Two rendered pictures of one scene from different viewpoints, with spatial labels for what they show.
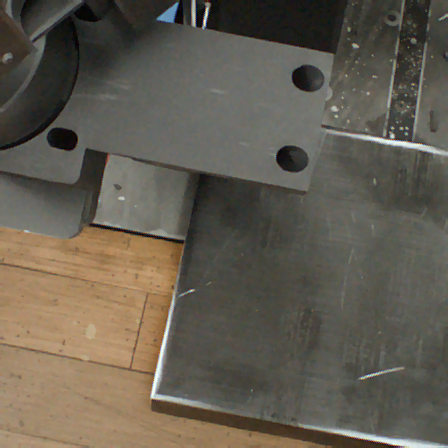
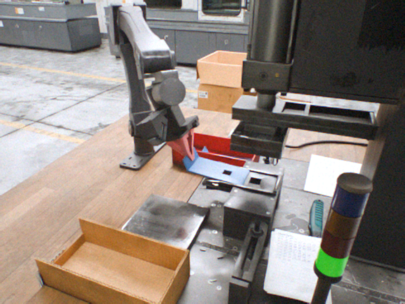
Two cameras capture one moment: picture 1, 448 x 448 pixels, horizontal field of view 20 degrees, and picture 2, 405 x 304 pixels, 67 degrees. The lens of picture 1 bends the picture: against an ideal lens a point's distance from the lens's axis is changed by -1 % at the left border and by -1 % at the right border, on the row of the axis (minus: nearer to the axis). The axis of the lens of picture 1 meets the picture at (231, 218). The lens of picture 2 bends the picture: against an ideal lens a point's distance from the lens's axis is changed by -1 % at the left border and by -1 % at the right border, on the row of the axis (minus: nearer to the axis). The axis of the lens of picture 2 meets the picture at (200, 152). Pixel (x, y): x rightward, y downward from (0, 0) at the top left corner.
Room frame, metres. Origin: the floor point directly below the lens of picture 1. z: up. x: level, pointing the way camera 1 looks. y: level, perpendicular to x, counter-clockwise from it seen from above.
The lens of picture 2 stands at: (0.48, -0.54, 1.40)
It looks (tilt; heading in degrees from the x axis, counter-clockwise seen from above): 29 degrees down; 108
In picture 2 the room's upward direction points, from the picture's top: straight up
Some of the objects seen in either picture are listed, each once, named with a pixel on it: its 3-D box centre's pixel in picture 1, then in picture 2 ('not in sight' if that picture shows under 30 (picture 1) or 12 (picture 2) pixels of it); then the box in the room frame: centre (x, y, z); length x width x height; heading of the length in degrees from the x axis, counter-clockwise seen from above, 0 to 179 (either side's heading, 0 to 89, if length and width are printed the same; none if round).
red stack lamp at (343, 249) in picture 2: not in sight; (337, 238); (0.57, -0.21, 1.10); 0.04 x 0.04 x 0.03
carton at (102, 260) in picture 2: not in sight; (114, 270); (0.22, -0.22, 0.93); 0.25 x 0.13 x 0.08; 176
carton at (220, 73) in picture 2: not in sight; (227, 85); (-0.19, 2.55, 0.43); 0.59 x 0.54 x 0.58; 82
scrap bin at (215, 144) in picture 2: not in sight; (216, 153); (0.28, 0.26, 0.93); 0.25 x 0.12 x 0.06; 176
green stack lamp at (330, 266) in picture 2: not in sight; (331, 257); (0.57, -0.21, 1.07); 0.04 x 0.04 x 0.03
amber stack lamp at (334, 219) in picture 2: not in sight; (343, 218); (0.57, -0.21, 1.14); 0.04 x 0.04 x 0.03
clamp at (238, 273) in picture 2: not in sight; (250, 256); (0.45, -0.13, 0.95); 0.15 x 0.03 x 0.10; 86
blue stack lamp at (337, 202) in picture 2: not in sight; (350, 196); (0.57, -0.21, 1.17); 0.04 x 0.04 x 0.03
